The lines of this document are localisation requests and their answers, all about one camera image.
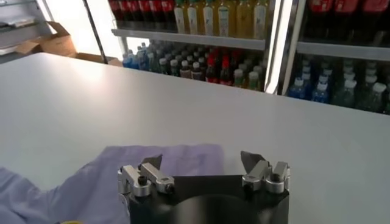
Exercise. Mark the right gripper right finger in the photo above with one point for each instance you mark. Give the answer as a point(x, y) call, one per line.
point(259, 173)

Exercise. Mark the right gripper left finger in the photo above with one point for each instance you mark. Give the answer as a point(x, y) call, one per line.
point(134, 182)

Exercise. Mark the purple t-shirt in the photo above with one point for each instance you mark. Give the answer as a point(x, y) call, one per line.
point(76, 188)

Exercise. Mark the blue water bottle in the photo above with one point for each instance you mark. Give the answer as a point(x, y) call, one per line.
point(297, 91)
point(129, 62)
point(320, 94)
point(141, 61)

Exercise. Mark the cola bottle red cap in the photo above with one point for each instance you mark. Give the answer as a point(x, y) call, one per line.
point(211, 74)
point(345, 18)
point(320, 18)
point(225, 77)
point(375, 18)

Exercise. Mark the green tinted bottle white cap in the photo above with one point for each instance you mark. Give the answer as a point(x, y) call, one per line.
point(347, 97)
point(373, 100)

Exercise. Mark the small dark tea bottle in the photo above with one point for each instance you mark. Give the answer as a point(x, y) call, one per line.
point(196, 74)
point(185, 73)

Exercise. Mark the dark green bottle white cap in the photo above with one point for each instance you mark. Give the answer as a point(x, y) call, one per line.
point(163, 68)
point(174, 70)

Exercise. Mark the grey metal shelf unit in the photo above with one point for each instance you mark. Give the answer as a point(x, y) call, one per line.
point(344, 50)
point(189, 39)

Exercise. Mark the black pole with white base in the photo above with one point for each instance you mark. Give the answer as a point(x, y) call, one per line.
point(96, 33)

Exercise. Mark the open cardboard box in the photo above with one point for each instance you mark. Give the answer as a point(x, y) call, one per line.
point(58, 45)

